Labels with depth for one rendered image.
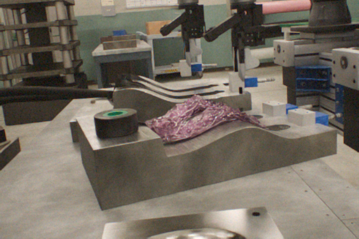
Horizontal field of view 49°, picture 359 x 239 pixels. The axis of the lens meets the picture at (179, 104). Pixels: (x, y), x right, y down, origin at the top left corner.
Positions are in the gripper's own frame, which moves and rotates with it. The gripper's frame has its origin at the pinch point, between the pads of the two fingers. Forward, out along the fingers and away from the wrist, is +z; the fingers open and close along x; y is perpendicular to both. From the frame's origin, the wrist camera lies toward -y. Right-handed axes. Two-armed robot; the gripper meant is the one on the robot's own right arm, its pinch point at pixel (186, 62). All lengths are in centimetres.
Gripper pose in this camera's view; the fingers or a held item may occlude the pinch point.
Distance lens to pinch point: 142.0
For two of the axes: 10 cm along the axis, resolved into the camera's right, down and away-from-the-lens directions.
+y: 9.9, -0.9, 0.4
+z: 0.8, 9.7, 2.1
